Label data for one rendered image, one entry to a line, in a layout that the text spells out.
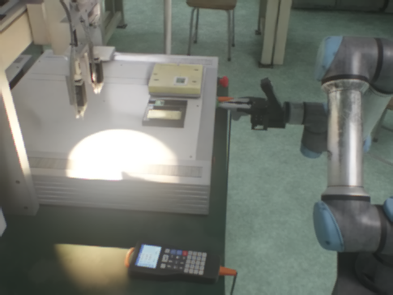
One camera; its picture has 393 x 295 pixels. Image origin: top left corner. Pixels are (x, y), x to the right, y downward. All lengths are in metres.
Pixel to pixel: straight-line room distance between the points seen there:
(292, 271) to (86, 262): 1.16
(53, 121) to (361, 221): 0.85
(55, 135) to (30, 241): 0.30
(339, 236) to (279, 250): 1.02
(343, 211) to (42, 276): 0.68
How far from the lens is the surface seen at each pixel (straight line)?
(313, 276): 2.01
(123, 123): 1.26
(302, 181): 2.46
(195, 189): 1.05
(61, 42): 1.10
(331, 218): 1.07
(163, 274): 0.96
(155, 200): 1.09
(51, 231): 1.12
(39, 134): 1.26
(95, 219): 1.12
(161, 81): 1.39
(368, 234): 1.09
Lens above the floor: 1.53
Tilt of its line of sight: 36 degrees down
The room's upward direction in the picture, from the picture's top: 2 degrees clockwise
